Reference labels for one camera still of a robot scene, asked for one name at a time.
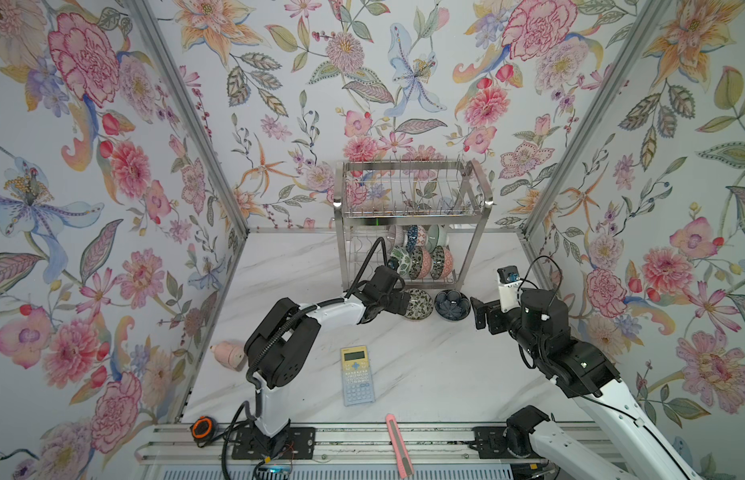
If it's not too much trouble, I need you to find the green leaf pattern bowl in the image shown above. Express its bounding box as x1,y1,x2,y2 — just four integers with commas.
387,246,413,278

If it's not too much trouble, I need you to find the black white floral bowl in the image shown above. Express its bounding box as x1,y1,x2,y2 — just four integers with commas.
431,245,454,281
405,289,434,321
409,246,433,280

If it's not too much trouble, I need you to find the pale green ceramic bowl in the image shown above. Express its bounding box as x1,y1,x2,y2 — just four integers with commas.
426,225,449,253

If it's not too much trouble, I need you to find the purple striped bowl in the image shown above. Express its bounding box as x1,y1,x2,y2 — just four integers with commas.
388,225,407,249

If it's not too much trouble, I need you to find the blue patterned ceramic bowl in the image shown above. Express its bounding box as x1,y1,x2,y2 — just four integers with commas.
405,225,428,252

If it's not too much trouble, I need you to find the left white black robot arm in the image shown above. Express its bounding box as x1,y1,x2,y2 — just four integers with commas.
244,260,411,438

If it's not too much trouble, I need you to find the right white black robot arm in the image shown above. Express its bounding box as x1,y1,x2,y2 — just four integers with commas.
471,286,698,479

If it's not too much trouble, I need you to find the steel two-tier dish rack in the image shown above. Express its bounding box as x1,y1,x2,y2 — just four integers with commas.
332,160,495,289

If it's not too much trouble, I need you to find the dark blue ceramic bowl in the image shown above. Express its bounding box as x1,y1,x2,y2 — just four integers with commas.
434,290,472,321

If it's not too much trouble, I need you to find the yellow blue calculator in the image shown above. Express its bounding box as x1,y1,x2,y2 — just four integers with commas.
340,346,376,407

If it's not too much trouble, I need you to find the pink toy pig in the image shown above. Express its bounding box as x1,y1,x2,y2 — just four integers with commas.
210,341,248,371

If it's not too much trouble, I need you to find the pink utility knife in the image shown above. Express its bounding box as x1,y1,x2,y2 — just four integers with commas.
386,414,415,479

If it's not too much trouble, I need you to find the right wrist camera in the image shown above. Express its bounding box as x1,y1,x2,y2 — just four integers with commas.
498,266,522,313

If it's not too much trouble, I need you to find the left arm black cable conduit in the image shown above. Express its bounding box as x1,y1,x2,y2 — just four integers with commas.
245,235,389,385

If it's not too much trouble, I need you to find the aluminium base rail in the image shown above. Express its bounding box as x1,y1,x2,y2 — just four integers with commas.
134,419,626,466

